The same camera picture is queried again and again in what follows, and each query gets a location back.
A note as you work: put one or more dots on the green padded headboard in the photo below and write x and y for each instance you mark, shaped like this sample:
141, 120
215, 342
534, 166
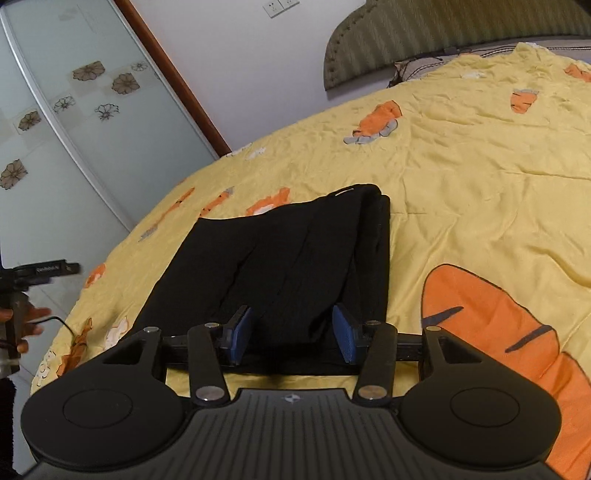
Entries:
415, 27

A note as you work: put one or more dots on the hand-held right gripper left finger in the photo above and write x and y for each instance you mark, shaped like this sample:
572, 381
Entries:
241, 334

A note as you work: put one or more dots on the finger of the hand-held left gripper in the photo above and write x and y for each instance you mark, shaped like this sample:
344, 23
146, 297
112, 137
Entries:
46, 269

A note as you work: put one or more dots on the brown wooden wardrobe frame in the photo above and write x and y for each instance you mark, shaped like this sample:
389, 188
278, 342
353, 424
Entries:
180, 87

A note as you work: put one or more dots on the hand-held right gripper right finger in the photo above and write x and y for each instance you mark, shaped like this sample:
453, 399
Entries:
345, 334

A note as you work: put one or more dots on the person's left hand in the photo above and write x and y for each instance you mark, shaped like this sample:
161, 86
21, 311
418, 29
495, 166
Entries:
34, 316

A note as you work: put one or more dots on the grey patterned pillow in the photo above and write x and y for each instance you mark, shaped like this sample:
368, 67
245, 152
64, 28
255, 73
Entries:
425, 69

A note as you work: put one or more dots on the white wall socket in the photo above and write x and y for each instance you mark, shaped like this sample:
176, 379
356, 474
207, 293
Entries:
291, 3
272, 8

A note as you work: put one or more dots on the frosted flower wardrobe door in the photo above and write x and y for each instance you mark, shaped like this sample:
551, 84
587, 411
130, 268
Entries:
115, 92
41, 221

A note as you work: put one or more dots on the black pants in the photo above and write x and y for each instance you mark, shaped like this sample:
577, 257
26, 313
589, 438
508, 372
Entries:
286, 258

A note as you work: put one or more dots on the yellow carrot print blanket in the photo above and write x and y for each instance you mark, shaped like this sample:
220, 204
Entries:
461, 184

